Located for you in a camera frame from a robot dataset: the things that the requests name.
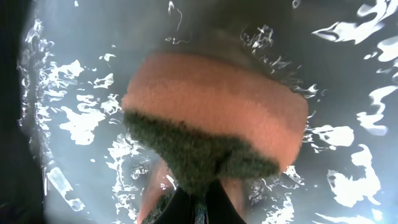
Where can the green and orange sponge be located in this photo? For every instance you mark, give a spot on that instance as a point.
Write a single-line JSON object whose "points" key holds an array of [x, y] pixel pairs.
{"points": [[209, 120]]}

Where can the black tray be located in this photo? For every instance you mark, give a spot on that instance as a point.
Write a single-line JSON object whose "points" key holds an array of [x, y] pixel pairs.
{"points": [[68, 156]]}

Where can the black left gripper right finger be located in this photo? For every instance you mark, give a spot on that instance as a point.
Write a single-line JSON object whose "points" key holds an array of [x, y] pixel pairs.
{"points": [[225, 202]]}

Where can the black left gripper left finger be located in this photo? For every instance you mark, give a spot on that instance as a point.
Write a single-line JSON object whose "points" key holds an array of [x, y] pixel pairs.
{"points": [[180, 209]]}

